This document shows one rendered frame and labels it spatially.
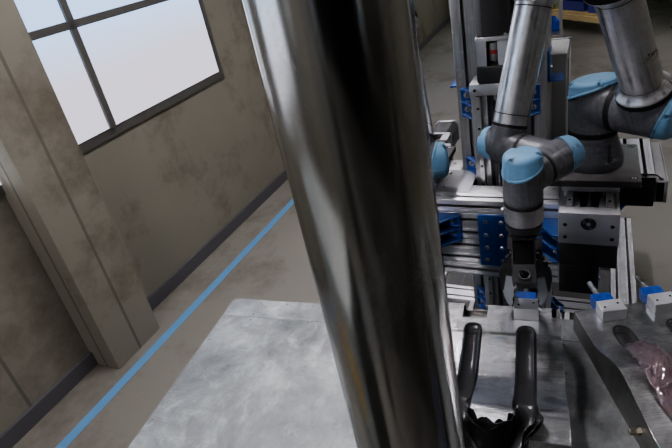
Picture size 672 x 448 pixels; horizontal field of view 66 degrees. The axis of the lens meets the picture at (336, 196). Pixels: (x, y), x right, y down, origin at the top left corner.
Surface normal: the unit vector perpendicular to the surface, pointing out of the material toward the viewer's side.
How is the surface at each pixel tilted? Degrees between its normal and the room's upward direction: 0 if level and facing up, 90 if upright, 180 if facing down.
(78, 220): 90
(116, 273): 90
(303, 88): 90
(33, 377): 90
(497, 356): 3
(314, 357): 0
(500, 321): 0
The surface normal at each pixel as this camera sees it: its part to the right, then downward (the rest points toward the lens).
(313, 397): -0.18, -0.87
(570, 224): -0.40, 0.48
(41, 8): 0.90, 0.04
